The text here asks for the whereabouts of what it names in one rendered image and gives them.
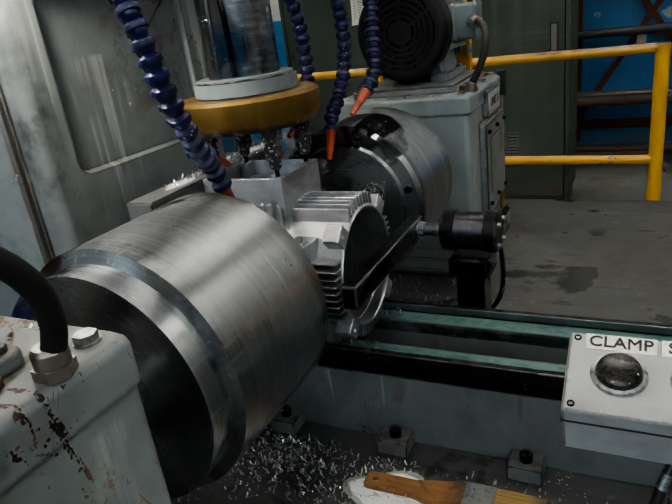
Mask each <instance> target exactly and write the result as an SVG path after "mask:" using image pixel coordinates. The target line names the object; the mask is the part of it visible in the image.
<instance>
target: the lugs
mask: <svg viewBox="0 0 672 504"><path fill-rule="evenodd" d="M371 199H372V204H373V205H375V206H376V207H377V208H378V209H379V210H380V212H381V214H382V212H383V207H384V201H383V199H382V198H381V196H380V195H379V194H371ZM347 234H348V231H347V230H346V229H345V228H344V226H343V225H341V224H326V227H325V231H324V235H323V239H322V243H323V244H324V245H325V246H326V247H327V248H328V249H341V250H343V249H344V248H345V243H346V239H347ZM391 287H392V281H391V279H390V278H388V284H387V289H386V293H385V296H384V297H390V293H391ZM359 325H360V324H359V323H357V322H356V321H355V320H354V319H344V320H343V321H340V320H337V324H336V328H335V333H337V334H338V335H339V336H341V337H343V338H351V339H357V335H358V330H359Z"/></svg>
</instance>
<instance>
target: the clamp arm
mask: <svg viewBox="0 0 672 504"><path fill-rule="evenodd" d="M419 223H425V221H422V216H421V215H410V216H409V217H408V218H407V219H406V220H405V221H404V222H403V223H402V224H401V226H400V227H399V228H398V229H397V230H396V231H395V232H394V233H393V234H392V235H389V236H388V237H387V240H386V241H385V242H384V243H383V244H382V245H381V246H380V247H379V248H378V249H377V250H376V251H375V253H374V254H373V255H372V256H371V257H370V258H369V259H368V260H367V261H366V262H365V263H364V264H363V265H362V266H361V267H360V268H359V269H358V270H357V271H356V272H355V273H354V274H353V275H352V276H351V277H350V279H349V280H348V281H345V282H344V283H343V284H342V287H341V292H342V300H343V307H344V309H348V310H359V309H360V307H361V306H362V305H363V304H364V303H365V302H366V300H367V299H368V298H369V297H370V296H371V294H372V293H373V292H374V291H375V290H376V289H377V287H378V286H379V285H380V284H381V283H382V281H383V280H384V279H385V278H386V277H387V276H388V274H389V273H390V272H391V271H392V270H393V268H394V267H395V266H396V265H397V264H398V263H399V261H400V260H401V259H402V258H403V257H404V255H405V254H406V253H407V252H408V251H409V250H410V248H411V247H412V246H413V245H414V244H415V242H416V241H417V240H418V239H419V238H421V237H425V236H419V235H423V231H418V229H423V224H419ZM418 225H419V226H418Z"/></svg>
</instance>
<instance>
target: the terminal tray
mask: <svg viewBox="0 0 672 504"><path fill-rule="evenodd" d="M279 171H280V177H276V176H275V171H274V170H272V169H271V168H270V165H269V161H266V160H248V162H247V163H244V160H243V161H241V162H239V163H237V164H235V165H233V166H231V167H228V168H226V175H225V176H228V177H229V178H230V179H231V180H232V185H231V189H232V191H233V194H234V196H235V198H238V199H240V200H243V201H245V202H247V203H249V204H252V205H253V206H255V207H257V208H259V209H260V210H262V211H263V212H265V213H266V214H268V215H269V216H271V217H272V218H273V219H274V220H276V221H277V222H278V223H279V224H280V225H281V226H283V227H284V228H285V229H286V230H290V228H291V225H292V223H293V218H292V211H291V208H295V206H294V204H298V200H301V197H304V194H307V193H311V191H321V181H320V174H319V167H318V159H308V161H306V162H304V159H282V167H281V169H280V170H279ZM212 183H213V182H210V181H208V180H207V178H205V179H203V185H204V189H205V192H207V193H216V192H214V191H213V189H212Z"/></svg>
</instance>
